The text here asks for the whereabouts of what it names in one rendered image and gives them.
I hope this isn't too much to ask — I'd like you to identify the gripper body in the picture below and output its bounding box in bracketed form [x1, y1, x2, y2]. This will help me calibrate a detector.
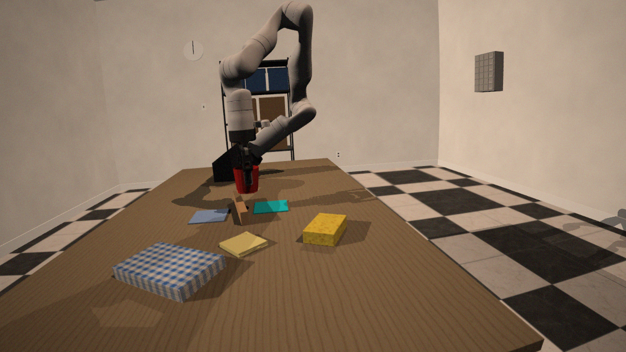
[228, 128, 257, 144]

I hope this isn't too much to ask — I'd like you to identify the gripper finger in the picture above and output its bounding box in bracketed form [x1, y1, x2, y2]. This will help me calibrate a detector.
[237, 142, 254, 193]

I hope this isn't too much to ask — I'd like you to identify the red cup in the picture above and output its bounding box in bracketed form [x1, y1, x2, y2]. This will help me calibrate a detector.
[232, 165, 260, 195]

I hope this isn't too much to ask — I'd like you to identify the teal pad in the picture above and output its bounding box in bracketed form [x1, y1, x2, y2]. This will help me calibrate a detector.
[253, 199, 290, 215]

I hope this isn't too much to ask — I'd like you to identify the pale blue pad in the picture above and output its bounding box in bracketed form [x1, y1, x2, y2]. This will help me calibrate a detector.
[187, 209, 230, 225]

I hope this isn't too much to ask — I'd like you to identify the black shelf unit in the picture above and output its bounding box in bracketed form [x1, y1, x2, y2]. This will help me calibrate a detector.
[219, 57, 295, 161]

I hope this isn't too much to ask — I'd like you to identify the blue storage box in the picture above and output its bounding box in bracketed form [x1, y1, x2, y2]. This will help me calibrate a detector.
[244, 69, 267, 94]
[268, 67, 290, 92]

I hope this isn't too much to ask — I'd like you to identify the pale yellow notepad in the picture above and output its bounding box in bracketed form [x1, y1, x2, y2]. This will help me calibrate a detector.
[218, 231, 269, 259]

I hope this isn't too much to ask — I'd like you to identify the yellow sponge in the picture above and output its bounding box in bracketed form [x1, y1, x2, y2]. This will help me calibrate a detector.
[302, 212, 348, 247]

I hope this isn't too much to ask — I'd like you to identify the blue checked cloth stack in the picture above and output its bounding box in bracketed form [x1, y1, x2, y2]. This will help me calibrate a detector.
[112, 242, 227, 303]

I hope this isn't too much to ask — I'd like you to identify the brown wooden table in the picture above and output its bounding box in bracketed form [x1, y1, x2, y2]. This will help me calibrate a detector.
[0, 157, 544, 352]

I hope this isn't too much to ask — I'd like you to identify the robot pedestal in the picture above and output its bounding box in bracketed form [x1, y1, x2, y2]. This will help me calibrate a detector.
[212, 138, 264, 183]

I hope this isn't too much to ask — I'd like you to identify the orange wooden rail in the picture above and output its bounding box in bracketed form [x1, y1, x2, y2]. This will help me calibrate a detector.
[229, 190, 249, 226]

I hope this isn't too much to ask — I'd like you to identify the white wall clock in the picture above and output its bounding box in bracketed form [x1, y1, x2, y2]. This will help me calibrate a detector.
[183, 40, 205, 62]

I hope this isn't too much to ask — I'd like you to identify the grey wall panel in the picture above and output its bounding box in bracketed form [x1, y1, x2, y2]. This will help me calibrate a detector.
[474, 51, 505, 93]

